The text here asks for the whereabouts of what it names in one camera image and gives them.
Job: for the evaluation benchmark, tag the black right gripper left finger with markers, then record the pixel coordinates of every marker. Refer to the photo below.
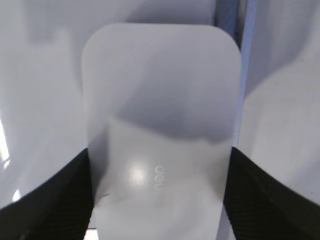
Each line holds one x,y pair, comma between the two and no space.
59,209

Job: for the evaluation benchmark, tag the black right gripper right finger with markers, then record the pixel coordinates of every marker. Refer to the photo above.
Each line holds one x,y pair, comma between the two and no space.
259,207

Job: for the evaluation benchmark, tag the white whiteboard eraser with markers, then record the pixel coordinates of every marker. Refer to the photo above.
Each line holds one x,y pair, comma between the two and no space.
161,103

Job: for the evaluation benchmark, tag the white aluminium-framed whiteboard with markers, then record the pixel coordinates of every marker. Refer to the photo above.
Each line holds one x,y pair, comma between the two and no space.
43,119

